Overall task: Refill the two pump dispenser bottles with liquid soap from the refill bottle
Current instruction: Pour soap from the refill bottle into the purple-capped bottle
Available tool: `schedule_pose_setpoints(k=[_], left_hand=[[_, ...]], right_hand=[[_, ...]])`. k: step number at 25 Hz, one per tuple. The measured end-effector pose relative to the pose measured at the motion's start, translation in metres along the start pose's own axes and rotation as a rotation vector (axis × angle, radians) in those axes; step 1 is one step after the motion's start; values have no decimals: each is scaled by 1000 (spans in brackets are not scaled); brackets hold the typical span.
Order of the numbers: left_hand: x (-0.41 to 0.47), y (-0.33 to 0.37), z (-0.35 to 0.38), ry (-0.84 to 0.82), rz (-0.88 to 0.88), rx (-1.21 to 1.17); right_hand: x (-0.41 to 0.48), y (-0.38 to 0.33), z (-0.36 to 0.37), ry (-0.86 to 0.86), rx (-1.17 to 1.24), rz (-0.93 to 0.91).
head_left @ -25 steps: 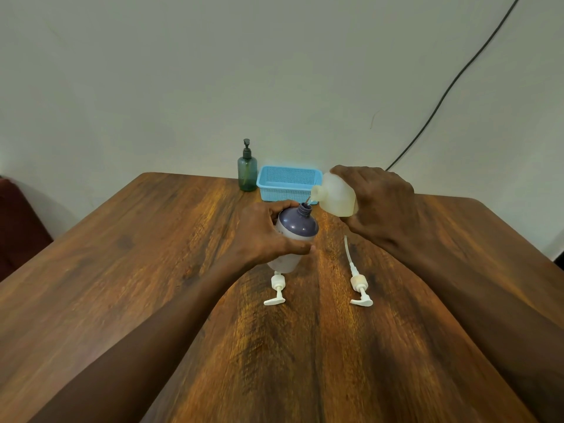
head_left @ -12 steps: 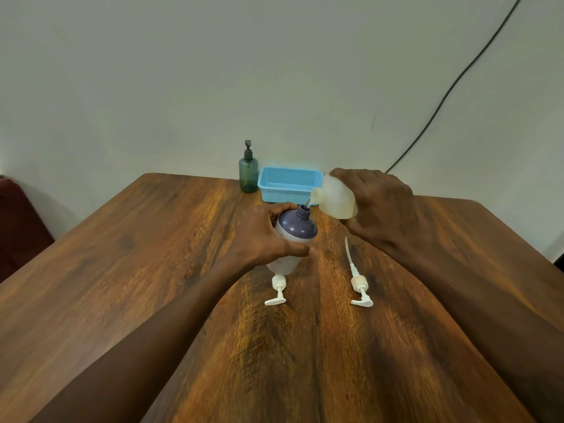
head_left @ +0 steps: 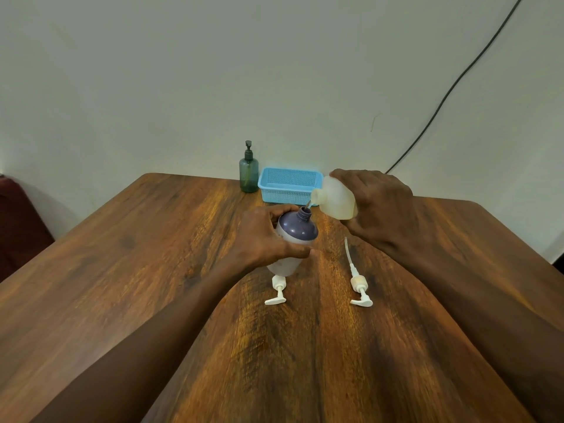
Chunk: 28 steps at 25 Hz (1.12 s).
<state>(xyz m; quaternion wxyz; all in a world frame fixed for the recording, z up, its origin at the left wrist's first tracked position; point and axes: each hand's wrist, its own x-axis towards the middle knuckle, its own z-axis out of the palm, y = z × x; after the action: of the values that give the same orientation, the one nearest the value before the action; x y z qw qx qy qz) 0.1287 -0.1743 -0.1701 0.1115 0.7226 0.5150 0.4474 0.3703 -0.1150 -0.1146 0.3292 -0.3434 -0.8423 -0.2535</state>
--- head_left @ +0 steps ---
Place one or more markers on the person's left hand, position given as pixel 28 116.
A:
pixel 258 240

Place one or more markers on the person's right forearm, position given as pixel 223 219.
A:
pixel 489 303

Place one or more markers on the purple and white bottle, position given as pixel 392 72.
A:
pixel 294 242

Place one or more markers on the translucent white plastic bottle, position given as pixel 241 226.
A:
pixel 337 200

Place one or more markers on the person's left thumb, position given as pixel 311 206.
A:
pixel 293 251

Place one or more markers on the person's right fingers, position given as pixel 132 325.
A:
pixel 352 182

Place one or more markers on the blue plastic basket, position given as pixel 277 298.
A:
pixel 288 184

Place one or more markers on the person's left forearm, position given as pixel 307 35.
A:
pixel 145 352

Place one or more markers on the white pump head with tube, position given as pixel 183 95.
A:
pixel 359 284

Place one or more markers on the dark red seat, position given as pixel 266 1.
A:
pixel 20 224

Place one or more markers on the white pump dispenser head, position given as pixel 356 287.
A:
pixel 277 291

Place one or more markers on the person's right hand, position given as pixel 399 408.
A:
pixel 383 207

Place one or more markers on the green pump dispenser bottle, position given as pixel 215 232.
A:
pixel 249 171

